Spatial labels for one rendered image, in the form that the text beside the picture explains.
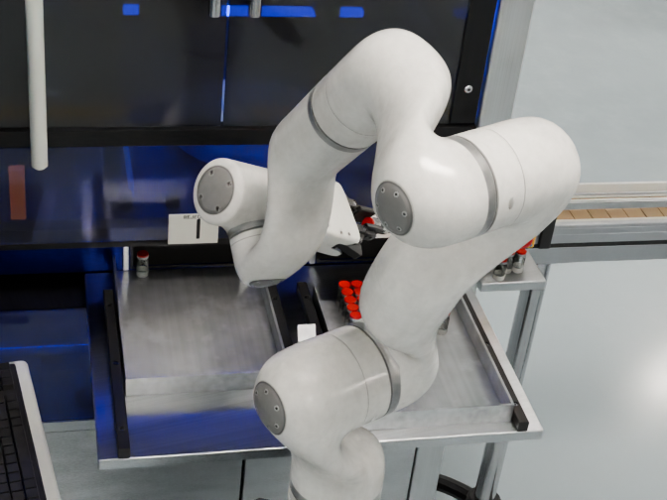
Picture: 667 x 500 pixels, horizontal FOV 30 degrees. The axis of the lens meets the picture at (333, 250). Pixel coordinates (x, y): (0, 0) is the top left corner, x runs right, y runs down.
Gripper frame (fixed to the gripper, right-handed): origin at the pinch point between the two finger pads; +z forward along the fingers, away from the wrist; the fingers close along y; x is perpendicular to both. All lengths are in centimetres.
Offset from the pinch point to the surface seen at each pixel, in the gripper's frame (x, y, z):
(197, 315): -45.0, -8.2, 13.5
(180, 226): -38.0, -21.1, 7.6
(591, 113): -59, -126, 305
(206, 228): -35.5, -19.9, 11.3
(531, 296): -17, -4, 84
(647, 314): -43, -23, 220
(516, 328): -25, -1, 88
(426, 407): -16.4, 21.2, 26.8
